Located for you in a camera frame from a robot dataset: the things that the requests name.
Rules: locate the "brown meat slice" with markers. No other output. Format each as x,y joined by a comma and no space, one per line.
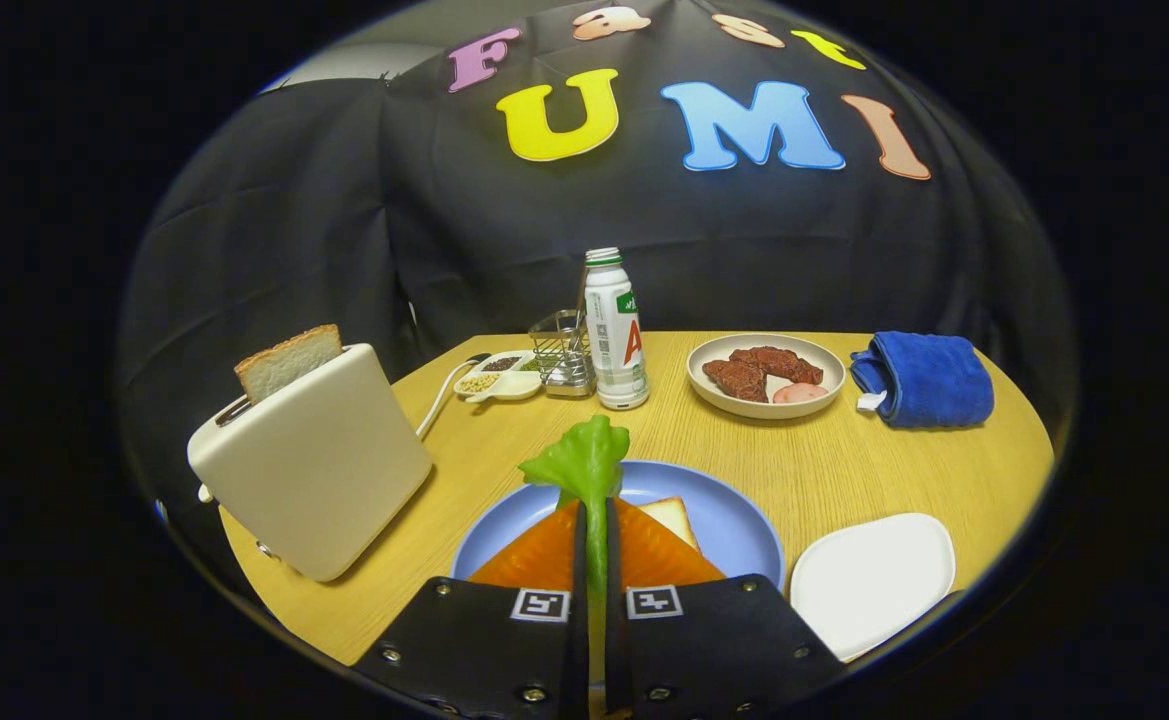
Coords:
779,362
736,380

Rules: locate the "green lettuce leaf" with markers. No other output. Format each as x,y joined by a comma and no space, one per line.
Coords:
584,460

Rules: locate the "black backdrop cloth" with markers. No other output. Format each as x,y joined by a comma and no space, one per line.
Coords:
344,250

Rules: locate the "white compartment condiment dish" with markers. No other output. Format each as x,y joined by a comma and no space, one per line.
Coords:
514,385

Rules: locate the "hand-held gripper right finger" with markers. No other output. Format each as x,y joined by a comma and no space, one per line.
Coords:
616,650

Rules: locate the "white toaster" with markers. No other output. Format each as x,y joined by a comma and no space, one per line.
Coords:
314,470

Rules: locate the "pink ham slice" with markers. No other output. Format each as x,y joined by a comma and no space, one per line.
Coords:
802,393

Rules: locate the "white bread slice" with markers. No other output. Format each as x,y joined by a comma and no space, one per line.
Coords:
669,520

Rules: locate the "white square plate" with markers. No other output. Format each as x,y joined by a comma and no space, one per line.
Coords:
869,585

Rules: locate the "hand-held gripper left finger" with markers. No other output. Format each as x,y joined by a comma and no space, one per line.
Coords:
579,650

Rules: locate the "beige round plate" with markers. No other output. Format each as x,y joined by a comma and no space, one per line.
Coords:
829,362

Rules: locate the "blue folded towel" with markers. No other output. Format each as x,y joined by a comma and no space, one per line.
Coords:
929,380

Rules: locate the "toasted bread slice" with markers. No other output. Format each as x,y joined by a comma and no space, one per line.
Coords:
289,362

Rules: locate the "blue round plate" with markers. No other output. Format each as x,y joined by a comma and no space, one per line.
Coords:
734,530

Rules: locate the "white drink bottle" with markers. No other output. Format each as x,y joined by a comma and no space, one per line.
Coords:
614,350

